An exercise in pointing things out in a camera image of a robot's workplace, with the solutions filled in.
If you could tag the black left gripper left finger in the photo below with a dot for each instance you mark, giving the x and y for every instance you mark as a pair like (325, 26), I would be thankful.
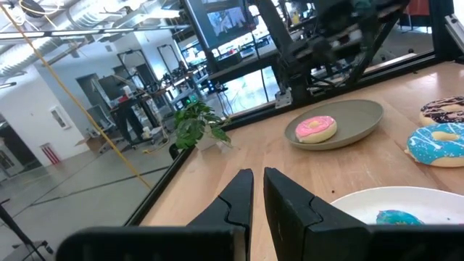
(239, 195)

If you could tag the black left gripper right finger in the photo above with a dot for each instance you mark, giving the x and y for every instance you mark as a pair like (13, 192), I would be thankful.
(297, 224)

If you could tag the large pink glazed donut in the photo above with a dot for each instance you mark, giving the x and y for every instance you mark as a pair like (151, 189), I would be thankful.
(308, 136)

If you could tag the small blue donut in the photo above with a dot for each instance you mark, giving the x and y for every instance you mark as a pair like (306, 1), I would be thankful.
(397, 218)

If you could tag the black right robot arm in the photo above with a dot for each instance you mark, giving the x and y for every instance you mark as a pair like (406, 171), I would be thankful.
(301, 61)

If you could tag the white round plate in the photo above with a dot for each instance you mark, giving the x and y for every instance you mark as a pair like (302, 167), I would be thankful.
(362, 206)

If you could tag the green potted plant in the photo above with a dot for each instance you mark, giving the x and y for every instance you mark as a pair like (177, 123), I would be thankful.
(192, 125)

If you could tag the grey-green round plate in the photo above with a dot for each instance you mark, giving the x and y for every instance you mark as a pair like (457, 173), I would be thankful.
(355, 116)

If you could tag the large blue glazed donut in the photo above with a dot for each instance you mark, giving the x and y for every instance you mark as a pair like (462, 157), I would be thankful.
(424, 148)

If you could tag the black computer monitor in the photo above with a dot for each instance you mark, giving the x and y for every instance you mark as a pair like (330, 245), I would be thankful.
(224, 21)

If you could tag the large chocolate glazed donut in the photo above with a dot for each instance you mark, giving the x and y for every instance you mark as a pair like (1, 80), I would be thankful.
(440, 112)

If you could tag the black tripod stand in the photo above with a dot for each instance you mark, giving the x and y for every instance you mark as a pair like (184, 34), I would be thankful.
(14, 226)

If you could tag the black aluminium table frame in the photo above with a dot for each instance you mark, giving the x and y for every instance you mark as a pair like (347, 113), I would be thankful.
(156, 188)

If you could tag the silver frame bracket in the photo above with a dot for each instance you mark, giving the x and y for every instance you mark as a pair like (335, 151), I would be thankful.
(283, 99)

